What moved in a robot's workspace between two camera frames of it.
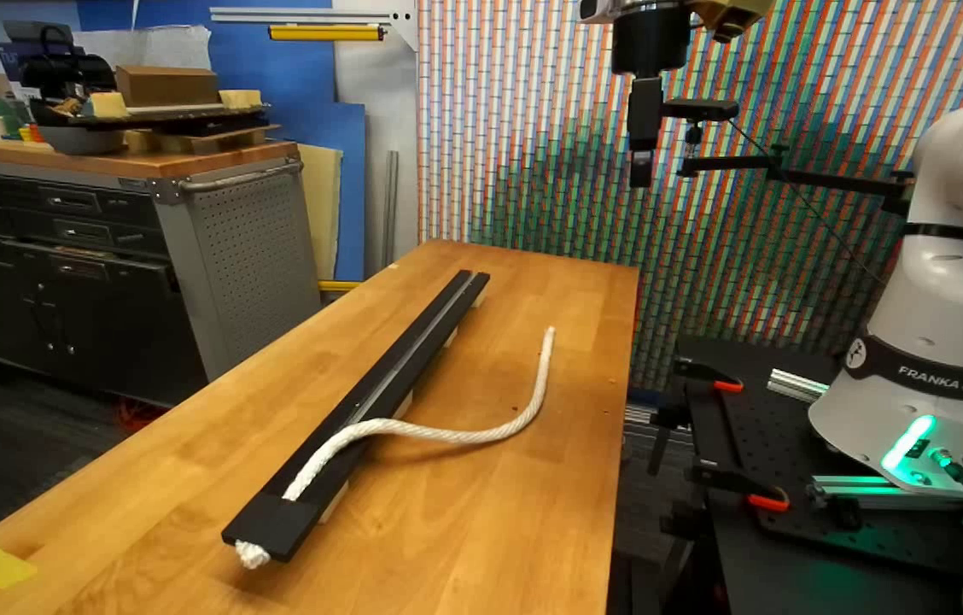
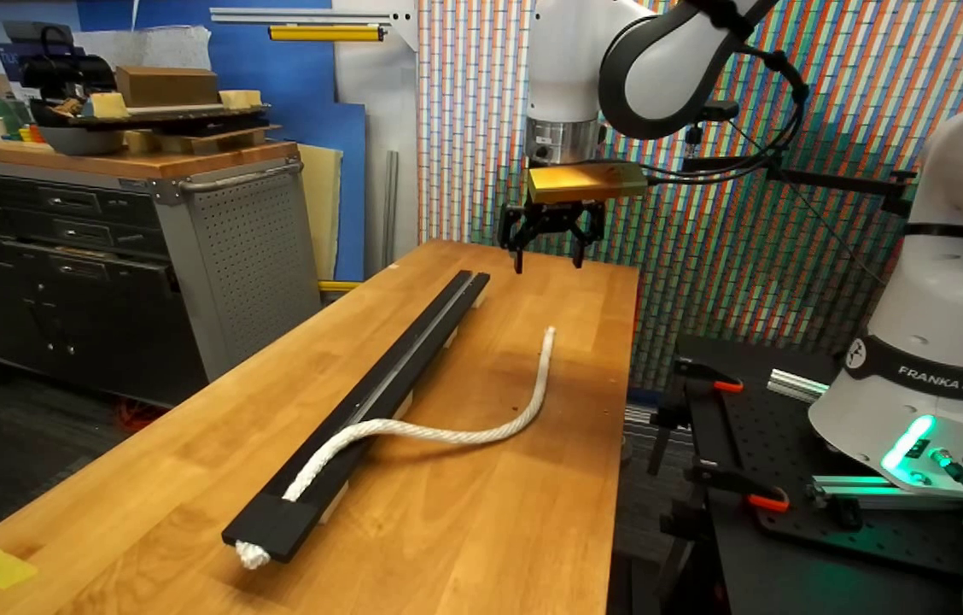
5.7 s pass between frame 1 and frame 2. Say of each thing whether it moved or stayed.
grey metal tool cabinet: stayed
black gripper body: moved
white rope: stayed
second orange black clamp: stayed
